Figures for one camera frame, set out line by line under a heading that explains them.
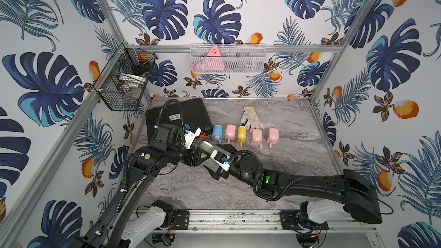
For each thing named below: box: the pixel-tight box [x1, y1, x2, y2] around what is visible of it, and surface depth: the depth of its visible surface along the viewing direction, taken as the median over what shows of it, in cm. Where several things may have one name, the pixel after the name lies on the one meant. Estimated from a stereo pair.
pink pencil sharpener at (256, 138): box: [250, 128, 263, 150], surface depth 97 cm
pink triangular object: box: [206, 44, 222, 57], surface depth 91 cm
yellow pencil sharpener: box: [237, 125, 248, 147], surface depth 97 cm
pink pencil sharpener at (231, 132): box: [225, 124, 237, 145], surface depth 99 cm
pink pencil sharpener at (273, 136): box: [267, 128, 280, 149], surface depth 97 cm
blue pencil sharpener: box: [212, 124, 224, 145], surface depth 99 cm
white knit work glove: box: [240, 105, 266, 133], surface depth 109 cm
